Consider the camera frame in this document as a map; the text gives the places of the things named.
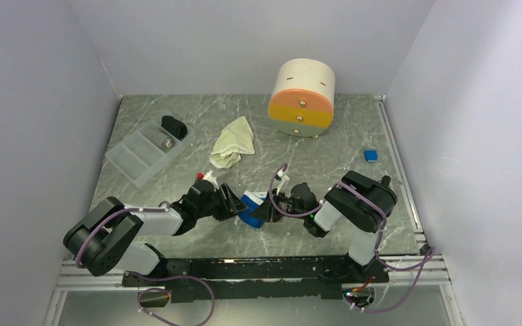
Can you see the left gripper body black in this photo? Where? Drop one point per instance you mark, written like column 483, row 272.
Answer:
column 214, row 207

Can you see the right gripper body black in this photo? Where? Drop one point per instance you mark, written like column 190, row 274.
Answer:
column 285, row 204

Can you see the blue underwear white trim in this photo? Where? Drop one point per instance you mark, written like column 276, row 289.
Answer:
column 252, row 200

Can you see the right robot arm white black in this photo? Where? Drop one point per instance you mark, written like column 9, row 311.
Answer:
column 362, row 201

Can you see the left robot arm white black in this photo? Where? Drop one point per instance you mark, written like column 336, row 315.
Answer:
column 103, row 240

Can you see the cream yellow cloth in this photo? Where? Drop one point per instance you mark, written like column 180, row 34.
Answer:
column 236, row 139

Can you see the black rolled sock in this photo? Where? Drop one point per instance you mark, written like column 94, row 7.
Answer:
column 175, row 127

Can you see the clear plastic compartment tray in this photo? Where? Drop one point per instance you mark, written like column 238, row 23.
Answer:
column 141, row 155

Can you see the small blue block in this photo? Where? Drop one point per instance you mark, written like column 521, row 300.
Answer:
column 370, row 155

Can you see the round drawer cabinet orange yellow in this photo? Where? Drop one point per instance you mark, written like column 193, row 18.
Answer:
column 302, row 102

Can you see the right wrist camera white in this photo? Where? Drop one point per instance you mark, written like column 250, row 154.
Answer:
column 283, row 181

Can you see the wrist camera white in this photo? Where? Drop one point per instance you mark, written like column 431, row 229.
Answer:
column 209, row 177
column 283, row 181

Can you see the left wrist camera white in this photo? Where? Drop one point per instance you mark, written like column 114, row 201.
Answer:
column 209, row 177

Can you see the small metal ring object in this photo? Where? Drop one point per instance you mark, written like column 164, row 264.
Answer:
column 168, row 143

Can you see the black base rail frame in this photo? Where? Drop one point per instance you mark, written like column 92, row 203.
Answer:
column 327, row 277

